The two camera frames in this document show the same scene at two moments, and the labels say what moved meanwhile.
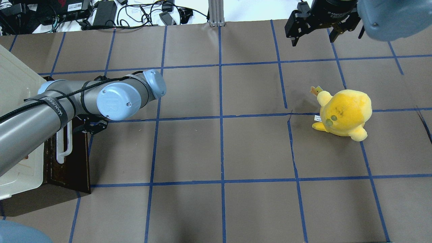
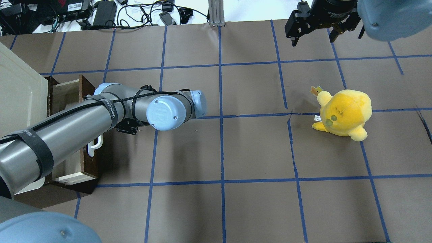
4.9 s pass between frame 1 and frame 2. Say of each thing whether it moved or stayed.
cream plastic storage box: stayed
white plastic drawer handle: moved
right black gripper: stayed
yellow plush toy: stayed
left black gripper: moved
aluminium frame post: stayed
